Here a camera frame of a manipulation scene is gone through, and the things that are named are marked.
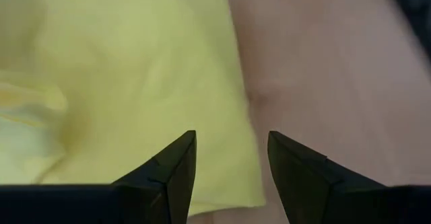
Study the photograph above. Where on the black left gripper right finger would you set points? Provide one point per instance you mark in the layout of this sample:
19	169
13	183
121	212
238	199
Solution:
299	180

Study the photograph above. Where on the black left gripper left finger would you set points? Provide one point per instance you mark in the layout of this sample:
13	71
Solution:
171	180

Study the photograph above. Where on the yellow garment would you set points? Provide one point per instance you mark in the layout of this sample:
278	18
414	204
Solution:
134	82

